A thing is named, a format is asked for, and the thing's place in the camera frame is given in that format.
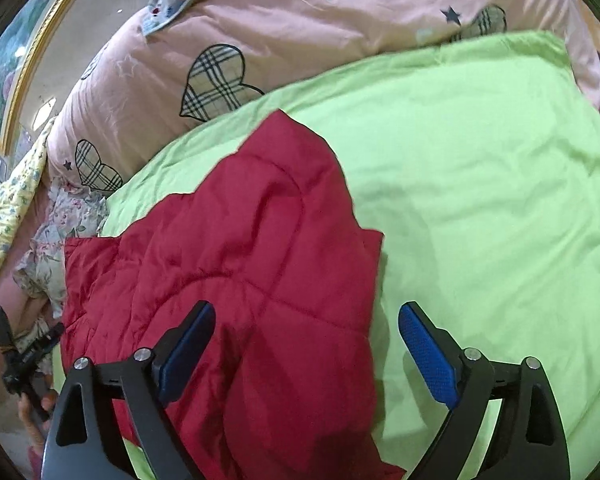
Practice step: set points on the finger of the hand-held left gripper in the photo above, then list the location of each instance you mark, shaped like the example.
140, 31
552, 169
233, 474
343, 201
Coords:
47, 338

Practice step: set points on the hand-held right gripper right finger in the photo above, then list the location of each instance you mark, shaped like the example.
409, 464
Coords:
427, 355

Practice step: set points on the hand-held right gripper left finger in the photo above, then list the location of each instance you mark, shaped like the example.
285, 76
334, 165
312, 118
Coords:
185, 355

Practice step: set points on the red quilted jacket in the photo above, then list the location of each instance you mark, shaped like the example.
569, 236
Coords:
240, 270

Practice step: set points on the person's left hand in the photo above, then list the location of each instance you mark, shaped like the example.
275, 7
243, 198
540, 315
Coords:
32, 430

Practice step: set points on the pale floral cloth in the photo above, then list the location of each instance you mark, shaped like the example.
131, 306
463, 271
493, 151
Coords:
65, 230

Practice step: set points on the yellow floral quilt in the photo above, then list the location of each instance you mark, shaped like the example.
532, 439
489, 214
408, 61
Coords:
5, 230

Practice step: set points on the green blanket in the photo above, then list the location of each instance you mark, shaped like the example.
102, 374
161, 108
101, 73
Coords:
480, 170

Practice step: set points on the gold framed picture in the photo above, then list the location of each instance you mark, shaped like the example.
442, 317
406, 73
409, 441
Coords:
15, 60

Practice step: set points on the pink heart-print duvet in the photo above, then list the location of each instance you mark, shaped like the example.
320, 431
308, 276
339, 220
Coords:
330, 25

